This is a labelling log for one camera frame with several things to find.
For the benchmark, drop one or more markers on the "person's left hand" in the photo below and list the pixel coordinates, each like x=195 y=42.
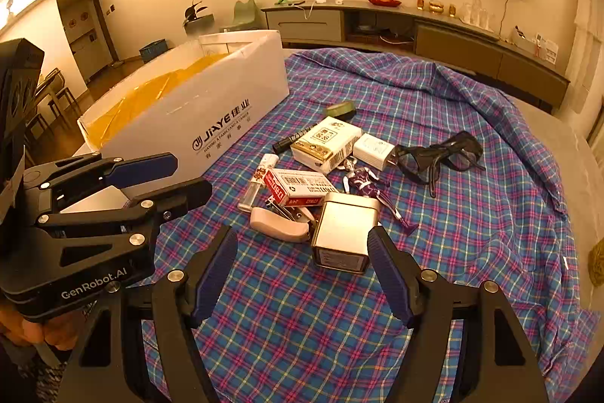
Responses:
x=28 y=332

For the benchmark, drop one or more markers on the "beige stapler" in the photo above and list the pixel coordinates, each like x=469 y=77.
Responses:
x=276 y=226

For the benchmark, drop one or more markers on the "blue plaid cloth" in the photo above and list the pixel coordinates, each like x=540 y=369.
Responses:
x=448 y=110

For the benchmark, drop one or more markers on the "white curtain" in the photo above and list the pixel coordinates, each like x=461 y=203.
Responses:
x=585 y=53

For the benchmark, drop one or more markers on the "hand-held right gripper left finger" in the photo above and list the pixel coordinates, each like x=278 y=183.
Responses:
x=214 y=275

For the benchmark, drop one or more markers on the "yellow woven item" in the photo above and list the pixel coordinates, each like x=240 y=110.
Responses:
x=597 y=261

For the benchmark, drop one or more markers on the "wooden dining chairs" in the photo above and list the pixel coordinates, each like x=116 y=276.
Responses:
x=54 y=96

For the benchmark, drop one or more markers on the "dark potted plant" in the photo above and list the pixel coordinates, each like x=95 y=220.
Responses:
x=191 y=13

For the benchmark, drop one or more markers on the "green tape roll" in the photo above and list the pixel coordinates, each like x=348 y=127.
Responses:
x=340 y=110

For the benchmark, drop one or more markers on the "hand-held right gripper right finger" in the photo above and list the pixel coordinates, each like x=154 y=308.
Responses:
x=389 y=275

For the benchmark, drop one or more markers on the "white cardboard box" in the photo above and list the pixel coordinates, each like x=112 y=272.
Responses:
x=188 y=110

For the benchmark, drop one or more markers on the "white charger plug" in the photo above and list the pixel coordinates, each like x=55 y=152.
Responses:
x=373 y=150

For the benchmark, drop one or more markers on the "red fruit plate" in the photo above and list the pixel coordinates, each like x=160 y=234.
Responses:
x=384 y=0

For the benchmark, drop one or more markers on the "black marker pen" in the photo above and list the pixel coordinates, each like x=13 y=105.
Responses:
x=288 y=142

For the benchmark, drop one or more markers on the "clear glue tube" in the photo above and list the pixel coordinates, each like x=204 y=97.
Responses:
x=257 y=183

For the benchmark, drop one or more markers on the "metal tin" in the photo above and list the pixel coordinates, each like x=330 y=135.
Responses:
x=342 y=228

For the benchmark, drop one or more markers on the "blue plastic basket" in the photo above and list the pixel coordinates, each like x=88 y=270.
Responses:
x=153 y=50

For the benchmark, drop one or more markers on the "white and gold card box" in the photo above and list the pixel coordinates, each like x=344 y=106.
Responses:
x=325 y=141

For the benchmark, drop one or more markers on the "clear glass bottles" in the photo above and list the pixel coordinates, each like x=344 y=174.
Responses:
x=476 y=13

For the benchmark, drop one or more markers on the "grey low cabinet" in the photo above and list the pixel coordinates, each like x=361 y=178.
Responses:
x=453 y=39

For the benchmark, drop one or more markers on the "white tray of small items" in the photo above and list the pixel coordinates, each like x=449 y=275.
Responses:
x=538 y=44

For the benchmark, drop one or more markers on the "purple toy figure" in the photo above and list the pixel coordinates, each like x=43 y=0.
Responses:
x=363 y=183

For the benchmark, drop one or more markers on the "black goggles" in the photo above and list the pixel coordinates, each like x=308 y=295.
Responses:
x=420 y=160

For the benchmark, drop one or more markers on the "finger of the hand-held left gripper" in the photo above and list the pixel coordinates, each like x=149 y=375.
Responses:
x=184 y=195
x=141 y=164

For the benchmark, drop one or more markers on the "amber glass jars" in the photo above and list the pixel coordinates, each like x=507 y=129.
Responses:
x=435 y=5

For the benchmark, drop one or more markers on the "green plastic chair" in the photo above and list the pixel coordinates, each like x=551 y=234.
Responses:
x=243 y=13

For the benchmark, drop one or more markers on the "red staples box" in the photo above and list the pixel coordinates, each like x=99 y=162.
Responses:
x=292 y=186

